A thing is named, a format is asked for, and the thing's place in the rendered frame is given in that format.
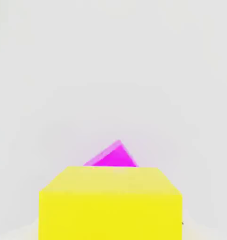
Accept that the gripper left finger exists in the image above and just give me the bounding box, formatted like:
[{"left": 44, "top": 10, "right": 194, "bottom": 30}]
[{"left": 26, "top": 218, "right": 40, "bottom": 240}]

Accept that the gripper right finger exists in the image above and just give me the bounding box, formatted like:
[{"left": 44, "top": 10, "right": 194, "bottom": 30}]
[{"left": 182, "top": 209, "right": 201, "bottom": 240}]

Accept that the small yellow cube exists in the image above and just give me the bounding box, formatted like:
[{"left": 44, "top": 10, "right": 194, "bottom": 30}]
[{"left": 38, "top": 165, "right": 183, "bottom": 240}]

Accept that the small magenta cube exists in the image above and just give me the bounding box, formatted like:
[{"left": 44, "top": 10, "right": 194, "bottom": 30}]
[{"left": 83, "top": 139, "right": 139, "bottom": 168}]

